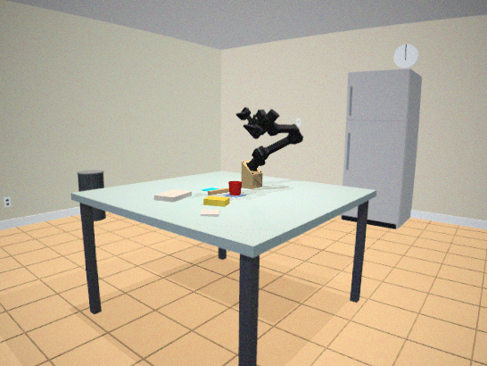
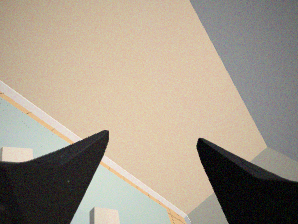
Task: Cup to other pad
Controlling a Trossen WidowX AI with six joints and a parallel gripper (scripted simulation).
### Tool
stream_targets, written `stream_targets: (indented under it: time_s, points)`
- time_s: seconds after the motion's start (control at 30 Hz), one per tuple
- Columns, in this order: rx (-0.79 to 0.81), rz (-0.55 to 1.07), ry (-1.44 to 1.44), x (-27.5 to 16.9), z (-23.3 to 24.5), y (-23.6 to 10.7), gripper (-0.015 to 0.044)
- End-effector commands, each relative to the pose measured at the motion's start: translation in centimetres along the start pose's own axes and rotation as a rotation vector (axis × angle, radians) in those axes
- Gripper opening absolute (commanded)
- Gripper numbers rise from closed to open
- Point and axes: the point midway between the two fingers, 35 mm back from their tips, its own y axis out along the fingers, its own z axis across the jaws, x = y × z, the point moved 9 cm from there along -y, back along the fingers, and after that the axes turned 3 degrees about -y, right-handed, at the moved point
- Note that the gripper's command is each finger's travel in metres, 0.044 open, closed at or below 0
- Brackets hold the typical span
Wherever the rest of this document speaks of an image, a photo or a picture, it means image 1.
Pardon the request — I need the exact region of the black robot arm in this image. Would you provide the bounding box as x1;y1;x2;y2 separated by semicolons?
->
246;110;304;171

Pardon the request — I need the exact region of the red cup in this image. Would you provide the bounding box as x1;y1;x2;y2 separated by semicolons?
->
228;181;242;195

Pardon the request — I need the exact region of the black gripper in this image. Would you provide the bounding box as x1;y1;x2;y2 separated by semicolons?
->
236;107;264;139

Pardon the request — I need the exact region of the tan wooden bar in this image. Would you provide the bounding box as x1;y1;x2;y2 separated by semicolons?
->
208;187;229;195

